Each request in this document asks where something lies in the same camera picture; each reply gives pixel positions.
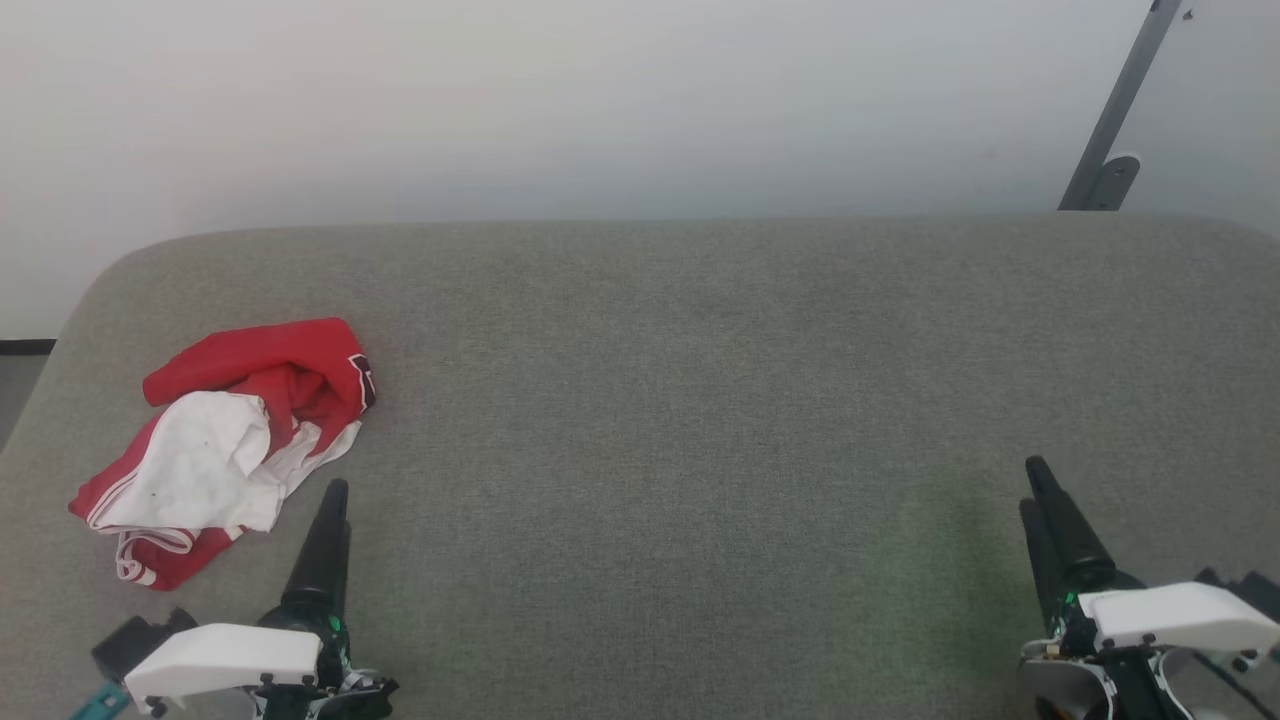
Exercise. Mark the grey fabric sofa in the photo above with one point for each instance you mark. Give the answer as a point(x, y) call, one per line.
point(700, 420)

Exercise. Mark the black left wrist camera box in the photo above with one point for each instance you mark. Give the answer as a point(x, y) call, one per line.
point(135, 642)

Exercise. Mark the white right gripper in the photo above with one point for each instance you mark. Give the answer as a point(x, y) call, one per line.
point(1170, 615)

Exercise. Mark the grey rounded mounting plate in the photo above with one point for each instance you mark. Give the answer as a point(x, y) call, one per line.
point(1115, 182)

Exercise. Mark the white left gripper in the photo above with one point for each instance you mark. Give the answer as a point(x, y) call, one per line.
point(225, 655)

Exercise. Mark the grey slanted metal bar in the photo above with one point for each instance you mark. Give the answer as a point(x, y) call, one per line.
point(1125, 90)

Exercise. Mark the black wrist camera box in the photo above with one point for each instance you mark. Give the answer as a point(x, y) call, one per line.
point(135, 642)
point(1255, 588)

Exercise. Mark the red and white garment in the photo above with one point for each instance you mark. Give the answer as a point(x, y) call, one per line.
point(210, 460)

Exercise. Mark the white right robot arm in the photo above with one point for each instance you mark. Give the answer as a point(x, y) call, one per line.
point(1065, 690)

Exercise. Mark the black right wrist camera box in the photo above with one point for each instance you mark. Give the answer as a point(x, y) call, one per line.
point(1255, 588)

